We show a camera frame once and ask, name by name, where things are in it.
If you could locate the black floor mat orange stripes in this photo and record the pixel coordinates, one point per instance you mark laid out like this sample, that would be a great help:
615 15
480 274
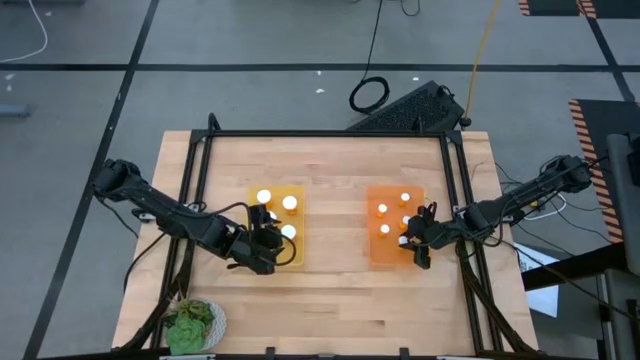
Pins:
615 7
550 6
600 120

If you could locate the black aluminium table frame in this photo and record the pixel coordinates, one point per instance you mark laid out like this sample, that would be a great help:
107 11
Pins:
325 133

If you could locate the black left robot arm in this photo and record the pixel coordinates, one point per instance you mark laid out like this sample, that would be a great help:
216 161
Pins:
160 205

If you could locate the dark beam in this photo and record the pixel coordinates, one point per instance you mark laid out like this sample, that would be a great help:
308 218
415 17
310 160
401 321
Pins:
575 267

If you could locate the wide amber pill bottle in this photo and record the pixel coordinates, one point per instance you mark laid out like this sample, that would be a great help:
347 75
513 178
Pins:
272 215

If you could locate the green succulent plant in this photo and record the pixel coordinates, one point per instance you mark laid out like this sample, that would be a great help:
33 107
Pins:
187 330

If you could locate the black keyboard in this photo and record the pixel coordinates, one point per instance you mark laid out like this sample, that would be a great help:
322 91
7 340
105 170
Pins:
410 107

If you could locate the orange translucent plastic bin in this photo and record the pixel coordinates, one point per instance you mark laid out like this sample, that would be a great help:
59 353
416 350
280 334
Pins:
385 252

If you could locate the yellow translucent plastic bin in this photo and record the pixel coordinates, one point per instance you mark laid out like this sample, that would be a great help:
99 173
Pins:
297 255

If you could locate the white sheet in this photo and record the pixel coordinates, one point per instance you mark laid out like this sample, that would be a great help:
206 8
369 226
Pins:
542 300

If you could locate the wide amber bottle coloured capsules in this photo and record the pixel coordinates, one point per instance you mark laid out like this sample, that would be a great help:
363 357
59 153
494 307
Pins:
288 231

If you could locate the green lettuce on plate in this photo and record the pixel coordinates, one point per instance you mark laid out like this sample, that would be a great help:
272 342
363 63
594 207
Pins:
219 325

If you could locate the grey cabinet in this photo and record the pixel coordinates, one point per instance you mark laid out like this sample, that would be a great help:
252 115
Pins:
620 225

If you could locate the medium amber pill bottle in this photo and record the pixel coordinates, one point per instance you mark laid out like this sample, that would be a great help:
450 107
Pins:
384 229
289 202
264 196

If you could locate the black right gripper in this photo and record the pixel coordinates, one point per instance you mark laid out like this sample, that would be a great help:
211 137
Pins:
445 234

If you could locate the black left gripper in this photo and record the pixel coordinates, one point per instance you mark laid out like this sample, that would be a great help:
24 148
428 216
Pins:
257 250

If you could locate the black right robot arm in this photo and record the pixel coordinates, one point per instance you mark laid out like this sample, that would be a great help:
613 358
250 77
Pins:
525 197

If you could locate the thin amber pill bottle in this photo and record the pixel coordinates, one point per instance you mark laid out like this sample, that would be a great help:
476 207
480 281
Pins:
406 220
405 197
402 240
382 208

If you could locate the black frame clip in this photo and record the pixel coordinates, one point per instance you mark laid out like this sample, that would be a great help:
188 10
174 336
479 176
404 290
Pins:
418 125
212 125
270 353
400 353

